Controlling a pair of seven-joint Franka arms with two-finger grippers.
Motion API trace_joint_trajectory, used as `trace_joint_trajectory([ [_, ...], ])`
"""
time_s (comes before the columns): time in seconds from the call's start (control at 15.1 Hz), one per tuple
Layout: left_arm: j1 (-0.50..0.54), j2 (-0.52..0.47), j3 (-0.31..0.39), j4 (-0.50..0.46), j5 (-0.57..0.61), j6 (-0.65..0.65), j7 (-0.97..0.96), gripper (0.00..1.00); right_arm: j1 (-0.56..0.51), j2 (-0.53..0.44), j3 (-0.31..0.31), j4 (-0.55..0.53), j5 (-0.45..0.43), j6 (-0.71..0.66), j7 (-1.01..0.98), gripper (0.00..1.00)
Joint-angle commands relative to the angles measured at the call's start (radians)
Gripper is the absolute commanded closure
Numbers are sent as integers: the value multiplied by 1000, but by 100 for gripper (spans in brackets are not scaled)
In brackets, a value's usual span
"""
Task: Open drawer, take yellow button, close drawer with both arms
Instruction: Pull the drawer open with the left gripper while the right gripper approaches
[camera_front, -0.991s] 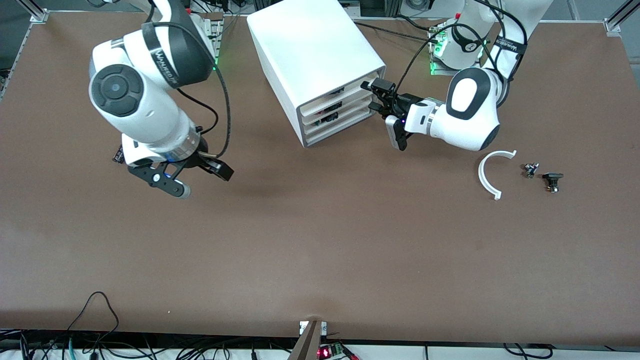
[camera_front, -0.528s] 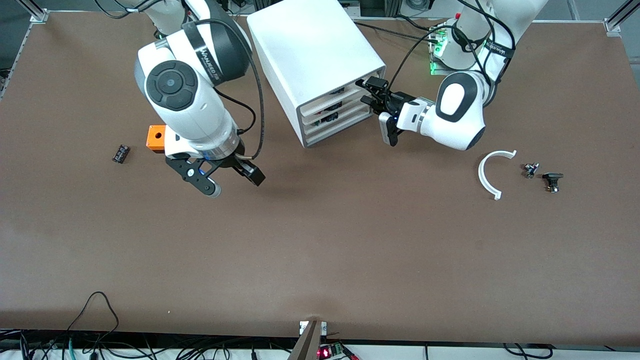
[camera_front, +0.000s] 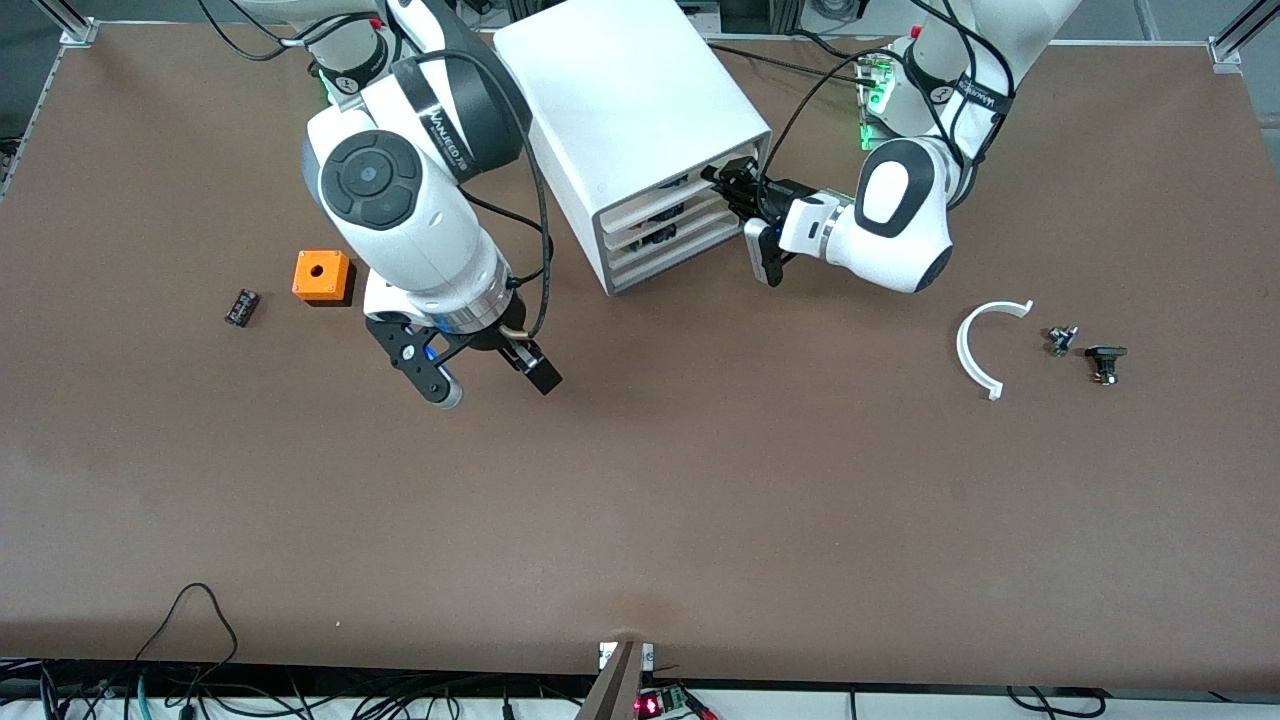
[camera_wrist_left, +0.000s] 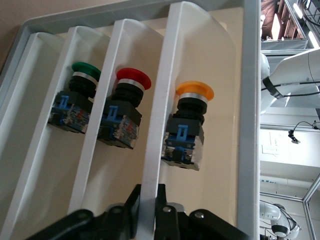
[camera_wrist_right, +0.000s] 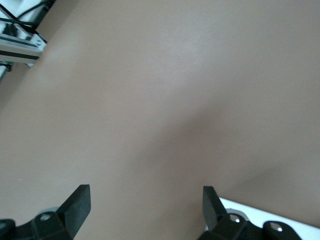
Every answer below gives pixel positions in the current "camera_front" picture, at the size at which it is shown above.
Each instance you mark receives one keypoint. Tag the small grey metal part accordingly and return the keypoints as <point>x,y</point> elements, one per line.
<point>1061,340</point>

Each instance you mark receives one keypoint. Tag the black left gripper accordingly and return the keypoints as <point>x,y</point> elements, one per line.
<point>775,195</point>

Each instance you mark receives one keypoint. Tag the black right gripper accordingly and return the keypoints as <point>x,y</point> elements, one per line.
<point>493,340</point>

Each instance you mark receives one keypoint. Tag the small black terminal block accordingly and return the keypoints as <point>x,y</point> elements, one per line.
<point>242,308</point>

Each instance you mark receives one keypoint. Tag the black right camera bracket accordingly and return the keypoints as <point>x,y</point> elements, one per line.
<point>410,355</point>

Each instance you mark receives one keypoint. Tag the circuit board with red light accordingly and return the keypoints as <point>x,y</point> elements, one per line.
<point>660,703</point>

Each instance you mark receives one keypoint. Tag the dark electronic part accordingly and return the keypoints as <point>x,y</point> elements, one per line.
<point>667,213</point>
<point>658,237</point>

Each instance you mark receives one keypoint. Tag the orange box with hole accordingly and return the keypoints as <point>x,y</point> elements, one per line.
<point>320,272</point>

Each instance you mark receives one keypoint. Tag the small black switch part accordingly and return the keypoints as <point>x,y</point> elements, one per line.
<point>1104,356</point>

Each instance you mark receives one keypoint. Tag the white plastic drawer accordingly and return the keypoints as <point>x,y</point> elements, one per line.
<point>710,221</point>
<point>710,243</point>
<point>630,212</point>
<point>700,204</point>

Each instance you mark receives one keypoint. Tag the aluminium frame profile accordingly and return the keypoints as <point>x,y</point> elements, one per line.
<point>1228,48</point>
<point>78,33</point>

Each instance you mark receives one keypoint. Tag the white drawer cabinet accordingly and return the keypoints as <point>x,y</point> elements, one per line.
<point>620,100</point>

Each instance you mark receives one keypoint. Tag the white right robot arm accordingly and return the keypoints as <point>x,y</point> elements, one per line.
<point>400,220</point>

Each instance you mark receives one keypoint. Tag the brown wedge mount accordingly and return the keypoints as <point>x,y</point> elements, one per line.
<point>615,690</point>

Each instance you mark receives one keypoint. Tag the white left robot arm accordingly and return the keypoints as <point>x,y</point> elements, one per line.
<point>900,220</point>

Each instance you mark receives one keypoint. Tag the white curved plastic arc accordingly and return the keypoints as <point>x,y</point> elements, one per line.
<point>966,355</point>

